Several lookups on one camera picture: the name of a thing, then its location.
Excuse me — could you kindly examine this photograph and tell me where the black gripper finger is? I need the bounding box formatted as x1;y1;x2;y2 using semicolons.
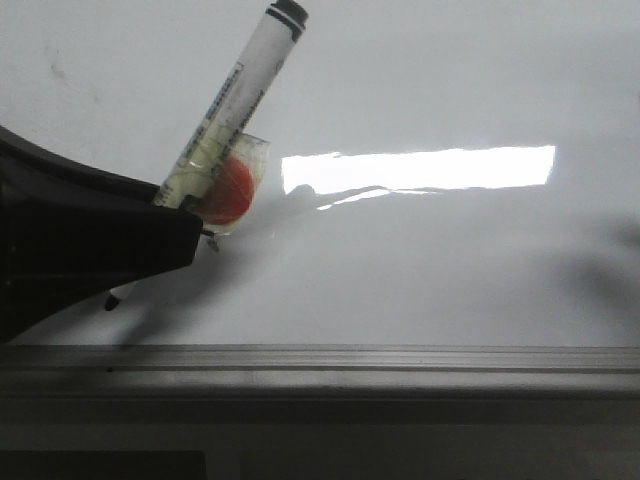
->
1;129;202;342

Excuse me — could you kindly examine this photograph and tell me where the red magnet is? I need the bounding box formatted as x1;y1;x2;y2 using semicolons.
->
194;134;271;251

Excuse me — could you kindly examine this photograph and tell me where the white black whiteboard marker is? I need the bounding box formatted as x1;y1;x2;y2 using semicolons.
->
103;0;310;312

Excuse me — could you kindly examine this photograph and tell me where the white whiteboard with aluminium frame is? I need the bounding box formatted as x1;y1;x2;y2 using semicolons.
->
1;1;639;397

